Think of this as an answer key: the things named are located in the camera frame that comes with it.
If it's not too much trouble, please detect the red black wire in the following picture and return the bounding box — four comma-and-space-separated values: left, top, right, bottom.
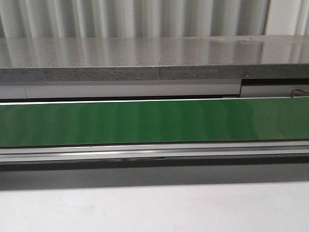
291, 89, 309, 99

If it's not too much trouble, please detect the grey stone counter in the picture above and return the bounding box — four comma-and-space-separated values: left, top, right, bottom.
0, 35, 309, 100

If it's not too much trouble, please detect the aluminium conveyor frame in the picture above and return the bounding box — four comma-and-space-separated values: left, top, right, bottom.
0, 99, 309, 171

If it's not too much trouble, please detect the white pleated curtain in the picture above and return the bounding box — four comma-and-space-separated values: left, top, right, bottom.
0, 0, 309, 38

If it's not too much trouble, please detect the green conveyor belt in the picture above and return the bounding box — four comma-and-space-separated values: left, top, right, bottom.
0, 98, 309, 147

